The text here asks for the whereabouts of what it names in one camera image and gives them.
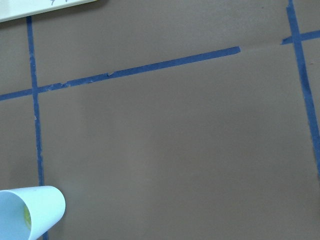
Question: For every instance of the cream bear serving tray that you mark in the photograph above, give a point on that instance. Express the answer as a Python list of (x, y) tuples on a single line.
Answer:
[(16, 9)]

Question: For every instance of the light blue plastic cup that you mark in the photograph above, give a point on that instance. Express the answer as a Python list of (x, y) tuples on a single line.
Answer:
[(27, 213)]

